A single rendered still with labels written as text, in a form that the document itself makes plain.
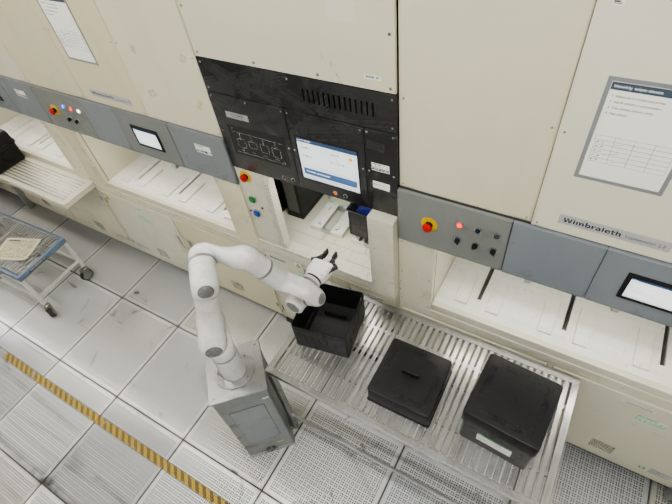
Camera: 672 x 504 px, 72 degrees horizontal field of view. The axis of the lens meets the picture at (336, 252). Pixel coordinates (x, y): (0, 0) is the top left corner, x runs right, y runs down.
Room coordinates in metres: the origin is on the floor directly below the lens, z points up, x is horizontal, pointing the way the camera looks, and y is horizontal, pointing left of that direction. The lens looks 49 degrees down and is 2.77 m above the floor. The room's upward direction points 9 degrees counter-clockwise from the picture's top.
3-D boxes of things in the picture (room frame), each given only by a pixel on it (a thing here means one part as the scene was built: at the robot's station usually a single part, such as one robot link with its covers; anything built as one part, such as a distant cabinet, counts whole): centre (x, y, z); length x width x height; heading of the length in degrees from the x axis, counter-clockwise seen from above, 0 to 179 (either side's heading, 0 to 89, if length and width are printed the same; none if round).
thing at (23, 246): (2.58, 2.34, 0.47); 0.31 x 0.23 x 0.02; 75
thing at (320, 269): (1.29, 0.09, 1.19); 0.11 x 0.10 x 0.07; 144
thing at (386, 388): (0.90, -0.23, 0.83); 0.29 x 0.29 x 0.13; 54
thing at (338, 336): (1.27, 0.08, 0.85); 0.28 x 0.28 x 0.17; 63
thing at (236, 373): (1.11, 0.58, 0.85); 0.19 x 0.19 x 0.18
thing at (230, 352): (1.15, 0.58, 1.07); 0.19 x 0.12 x 0.24; 9
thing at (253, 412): (1.11, 0.58, 0.38); 0.28 x 0.28 x 0.76; 8
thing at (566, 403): (0.94, -0.27, 0.38); 1.30 x 0.60 x 0.76; 53
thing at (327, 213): (1.90, -0.02, 0.89); 0.22 x 0.21 x 0.04; 143
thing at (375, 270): (1.94, -0.18, 0.98); 0.95 x 0.88 x 1.95; 143
